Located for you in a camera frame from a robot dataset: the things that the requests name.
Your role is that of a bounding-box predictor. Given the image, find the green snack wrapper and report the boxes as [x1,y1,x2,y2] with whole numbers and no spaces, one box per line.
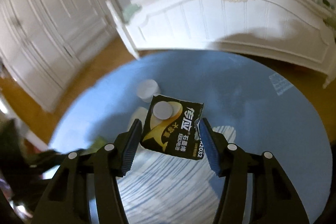
[88,136,109,153]

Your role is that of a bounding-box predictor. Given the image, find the white shipping mailer bag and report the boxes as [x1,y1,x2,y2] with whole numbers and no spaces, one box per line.
[116,125,237,224]

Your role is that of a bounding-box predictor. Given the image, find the white plastic bottle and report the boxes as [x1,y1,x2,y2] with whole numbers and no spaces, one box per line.
[127,107,148,131]

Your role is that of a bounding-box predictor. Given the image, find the white wardrobe doors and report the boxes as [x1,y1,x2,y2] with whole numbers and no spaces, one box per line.
[1,0,116,112]

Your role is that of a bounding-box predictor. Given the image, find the black battery package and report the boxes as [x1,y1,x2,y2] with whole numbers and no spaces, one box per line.
[140,94,205,160]

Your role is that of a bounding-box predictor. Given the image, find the round blue table cloth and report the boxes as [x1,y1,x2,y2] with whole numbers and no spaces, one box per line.
[50,51,333,222]

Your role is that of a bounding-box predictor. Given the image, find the white carved bed frame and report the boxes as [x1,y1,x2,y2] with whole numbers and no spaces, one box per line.
[106,0,335,84]

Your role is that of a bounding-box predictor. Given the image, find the white paper cup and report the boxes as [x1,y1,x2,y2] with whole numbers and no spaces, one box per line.
[136,79,161,103]

